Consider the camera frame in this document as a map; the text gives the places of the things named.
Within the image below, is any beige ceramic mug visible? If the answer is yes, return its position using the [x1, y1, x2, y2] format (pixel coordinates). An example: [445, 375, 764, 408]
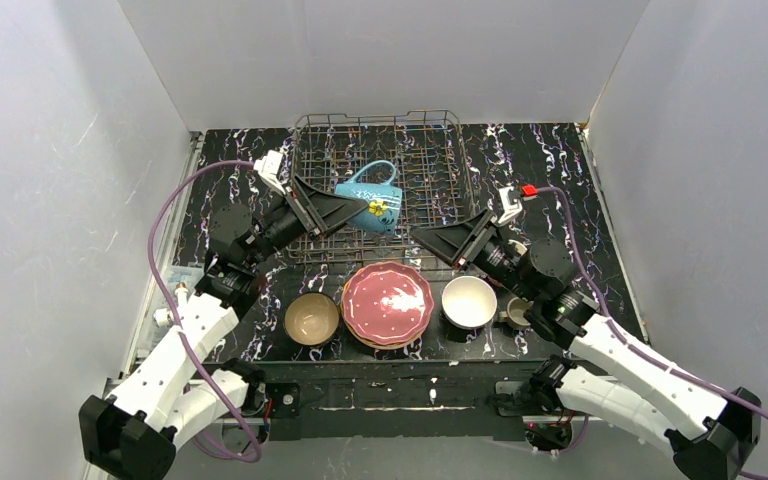
[498, 298, 533, 331]

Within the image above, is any blue ceramic mug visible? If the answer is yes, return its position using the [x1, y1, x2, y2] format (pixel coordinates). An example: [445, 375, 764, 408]
[335, 160, 403, 235]

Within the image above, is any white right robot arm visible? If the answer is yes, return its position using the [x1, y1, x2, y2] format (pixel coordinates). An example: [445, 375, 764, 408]
[411, 210, 760, 479]

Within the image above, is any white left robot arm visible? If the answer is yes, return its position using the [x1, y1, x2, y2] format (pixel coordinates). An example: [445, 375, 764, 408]
[79, 177, 367, 479]

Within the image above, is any white ceramic bowl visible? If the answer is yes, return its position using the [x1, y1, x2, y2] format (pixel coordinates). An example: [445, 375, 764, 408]
[441, 276, 498, 330]

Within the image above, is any pink polka dot plate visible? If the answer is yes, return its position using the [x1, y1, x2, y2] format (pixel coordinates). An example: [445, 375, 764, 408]
[341, 261, 435, 350]

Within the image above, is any brown beige bowl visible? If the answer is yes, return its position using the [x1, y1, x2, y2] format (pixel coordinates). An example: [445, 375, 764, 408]
[284, 292, 341, 347]

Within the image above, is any clear plastic storage box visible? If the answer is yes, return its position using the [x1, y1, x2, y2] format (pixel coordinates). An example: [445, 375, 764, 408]
[151, 266, 204, 329]

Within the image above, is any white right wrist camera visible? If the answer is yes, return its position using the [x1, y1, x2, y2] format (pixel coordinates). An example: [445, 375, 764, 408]
[495, 184, 538, 226]

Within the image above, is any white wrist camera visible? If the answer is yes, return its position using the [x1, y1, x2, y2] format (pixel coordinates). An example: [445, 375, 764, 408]
[495, 184, 538, 226]
[253, 150, 286, 196]

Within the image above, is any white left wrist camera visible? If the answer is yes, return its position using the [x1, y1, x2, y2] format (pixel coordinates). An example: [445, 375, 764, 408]
[253, 150, 286, 196]

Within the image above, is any metal wire dish rack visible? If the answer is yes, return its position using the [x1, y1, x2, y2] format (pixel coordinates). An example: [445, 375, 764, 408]
[287, 109, 482, 265]

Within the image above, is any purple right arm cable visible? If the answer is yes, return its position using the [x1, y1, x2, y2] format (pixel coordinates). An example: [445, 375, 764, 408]
[536, 186, 768, 480]

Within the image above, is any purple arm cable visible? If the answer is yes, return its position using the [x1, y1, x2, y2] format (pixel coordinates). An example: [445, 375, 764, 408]
[536, 186, 768, 480]
[147, 160, 265, 464]

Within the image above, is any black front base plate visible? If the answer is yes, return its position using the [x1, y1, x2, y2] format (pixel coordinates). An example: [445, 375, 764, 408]
[257, 360, 559, 441]

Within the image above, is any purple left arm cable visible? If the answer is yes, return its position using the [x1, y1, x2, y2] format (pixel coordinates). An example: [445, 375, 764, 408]
[147, 160, 265, 464]

